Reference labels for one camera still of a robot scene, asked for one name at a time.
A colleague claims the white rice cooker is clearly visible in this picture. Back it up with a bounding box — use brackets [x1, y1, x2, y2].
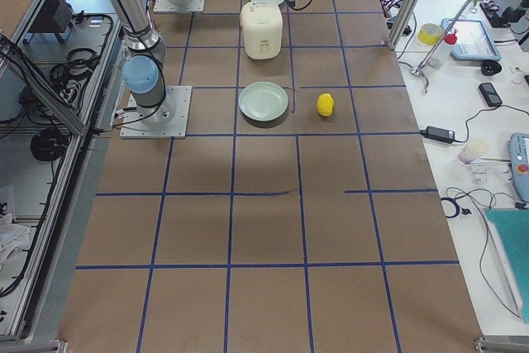
[240, 1, 283, 60]

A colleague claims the green plate right side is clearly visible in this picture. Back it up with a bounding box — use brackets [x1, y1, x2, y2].
[238, 81, 288, 122]

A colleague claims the yellow toy potato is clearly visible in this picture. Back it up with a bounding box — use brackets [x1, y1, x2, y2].
[316, 93, 335, 117]

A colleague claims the yellow tape roll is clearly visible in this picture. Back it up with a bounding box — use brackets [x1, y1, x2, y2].
[417, 23, 445, 45]

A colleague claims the blue teach pendant tablet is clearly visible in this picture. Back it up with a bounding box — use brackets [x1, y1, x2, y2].
[434, 19, 501, 61]

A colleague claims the black power adapter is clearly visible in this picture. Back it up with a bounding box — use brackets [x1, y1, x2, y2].
[420, 126, 455, 144]

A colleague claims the black phone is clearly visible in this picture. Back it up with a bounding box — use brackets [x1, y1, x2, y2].
[478, 83, 503, 107]

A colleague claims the teal cutting mat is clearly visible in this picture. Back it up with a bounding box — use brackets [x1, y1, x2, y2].
[486, 209, 528, 323]

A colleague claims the aluminium frame post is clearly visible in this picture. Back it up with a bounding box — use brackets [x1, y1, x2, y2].
[386, 0, 440, 50]

